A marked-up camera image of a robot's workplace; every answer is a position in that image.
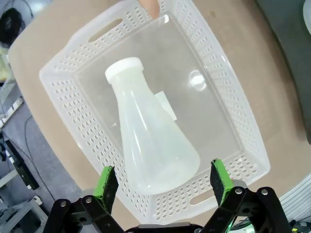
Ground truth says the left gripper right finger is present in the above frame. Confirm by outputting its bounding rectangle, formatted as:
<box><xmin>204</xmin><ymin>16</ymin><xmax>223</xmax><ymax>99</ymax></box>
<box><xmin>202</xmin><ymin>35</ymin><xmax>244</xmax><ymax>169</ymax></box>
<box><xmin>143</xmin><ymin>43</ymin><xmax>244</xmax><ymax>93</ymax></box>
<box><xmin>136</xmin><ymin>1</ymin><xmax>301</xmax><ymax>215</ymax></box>
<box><xmin>200</xmin><ymin>159</ymin><xmax>292</xmax><ymax>233</ymax></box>

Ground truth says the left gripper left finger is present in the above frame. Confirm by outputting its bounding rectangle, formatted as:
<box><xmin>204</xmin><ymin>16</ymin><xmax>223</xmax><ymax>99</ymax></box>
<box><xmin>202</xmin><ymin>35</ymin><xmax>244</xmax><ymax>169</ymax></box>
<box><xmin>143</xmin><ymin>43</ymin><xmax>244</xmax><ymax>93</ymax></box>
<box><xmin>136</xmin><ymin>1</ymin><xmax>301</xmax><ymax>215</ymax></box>
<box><xmin>48</xmin><ymin>166</ymin><xmax>125</xmax><ymax>233</ymax></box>

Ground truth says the person's right hand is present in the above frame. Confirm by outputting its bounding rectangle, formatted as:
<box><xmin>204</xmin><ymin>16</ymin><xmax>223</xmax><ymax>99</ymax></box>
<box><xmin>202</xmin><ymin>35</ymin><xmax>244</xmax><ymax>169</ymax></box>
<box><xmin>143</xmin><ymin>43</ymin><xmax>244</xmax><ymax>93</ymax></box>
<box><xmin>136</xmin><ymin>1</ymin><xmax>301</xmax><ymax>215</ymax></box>
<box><xmin>139</xmin><ymin>0</ymin><xmax>160</xmax><ymax>20</ymax></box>

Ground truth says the translucent conical flask white cap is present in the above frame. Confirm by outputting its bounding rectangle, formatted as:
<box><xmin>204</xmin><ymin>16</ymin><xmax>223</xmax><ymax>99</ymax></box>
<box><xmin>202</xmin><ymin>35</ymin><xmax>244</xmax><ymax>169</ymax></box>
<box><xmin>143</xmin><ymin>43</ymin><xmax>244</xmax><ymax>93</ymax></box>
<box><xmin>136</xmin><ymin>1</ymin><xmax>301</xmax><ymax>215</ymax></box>
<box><xmin>104</xmin><ymin>57</ymin><xmax>201</xmax><ymax>196</ymax></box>

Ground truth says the black power strip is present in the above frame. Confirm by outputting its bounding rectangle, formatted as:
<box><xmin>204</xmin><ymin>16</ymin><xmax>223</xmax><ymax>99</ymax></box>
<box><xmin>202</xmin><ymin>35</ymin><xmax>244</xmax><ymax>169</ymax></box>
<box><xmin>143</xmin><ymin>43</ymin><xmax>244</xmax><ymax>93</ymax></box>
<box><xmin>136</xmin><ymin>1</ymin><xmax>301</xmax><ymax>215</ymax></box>
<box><xmin>4</xmin><ymin>138</ymin><xmax>40</xmax><ymax>192</ymax></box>

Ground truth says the white perforated basket with sticker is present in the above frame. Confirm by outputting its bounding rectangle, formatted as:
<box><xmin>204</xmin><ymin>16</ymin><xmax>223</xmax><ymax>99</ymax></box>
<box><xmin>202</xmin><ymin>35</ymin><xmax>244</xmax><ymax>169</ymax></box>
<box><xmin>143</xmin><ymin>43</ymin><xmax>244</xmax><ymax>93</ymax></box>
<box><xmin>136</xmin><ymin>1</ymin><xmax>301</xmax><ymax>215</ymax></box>
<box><xmin>38</xmin><ymin>0</ymin><xmax>271</xmax><ymax>225</ymax></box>

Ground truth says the black cable bundle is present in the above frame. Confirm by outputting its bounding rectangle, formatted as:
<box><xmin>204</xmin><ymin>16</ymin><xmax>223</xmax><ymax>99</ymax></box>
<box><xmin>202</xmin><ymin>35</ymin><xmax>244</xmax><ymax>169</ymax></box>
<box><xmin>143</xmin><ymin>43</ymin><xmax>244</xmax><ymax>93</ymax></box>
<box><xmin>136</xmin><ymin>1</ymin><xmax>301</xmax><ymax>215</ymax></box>
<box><xmin>0</xmin><ymin>7</ymin><xmax>28</xmax><ymax>48</ymax></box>

